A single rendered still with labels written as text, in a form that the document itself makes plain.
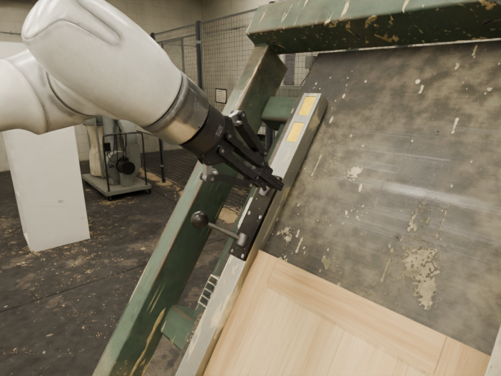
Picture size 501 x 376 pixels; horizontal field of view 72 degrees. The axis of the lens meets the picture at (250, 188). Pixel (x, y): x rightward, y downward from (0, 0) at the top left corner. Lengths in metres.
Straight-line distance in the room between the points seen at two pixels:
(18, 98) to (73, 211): 3.75
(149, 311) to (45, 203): 3.29
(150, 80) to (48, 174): 3.72
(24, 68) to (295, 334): 0.59
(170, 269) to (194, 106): 0.57
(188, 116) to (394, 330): 0.45
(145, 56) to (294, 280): 0.48
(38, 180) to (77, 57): 3.73
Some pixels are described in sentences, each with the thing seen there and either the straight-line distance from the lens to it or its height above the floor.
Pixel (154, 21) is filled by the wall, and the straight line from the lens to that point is 9.31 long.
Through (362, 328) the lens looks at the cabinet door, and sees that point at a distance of 0.64.
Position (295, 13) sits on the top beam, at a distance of 0.99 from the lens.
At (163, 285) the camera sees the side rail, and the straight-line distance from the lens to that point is 0.96.
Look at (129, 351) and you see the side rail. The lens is 1.00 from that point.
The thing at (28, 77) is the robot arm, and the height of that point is 1.71.
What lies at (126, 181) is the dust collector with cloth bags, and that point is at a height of 0.25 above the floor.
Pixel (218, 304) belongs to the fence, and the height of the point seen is 1.25.
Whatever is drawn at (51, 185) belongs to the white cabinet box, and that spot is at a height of 0.69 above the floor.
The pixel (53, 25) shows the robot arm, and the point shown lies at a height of 1.75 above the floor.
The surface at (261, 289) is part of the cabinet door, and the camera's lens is 0.74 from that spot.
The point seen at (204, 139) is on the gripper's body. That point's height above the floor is 1.63.
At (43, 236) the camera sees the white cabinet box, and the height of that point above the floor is 0.16.
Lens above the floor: 1.70
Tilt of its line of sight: 17 degrees down
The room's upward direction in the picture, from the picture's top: straight up
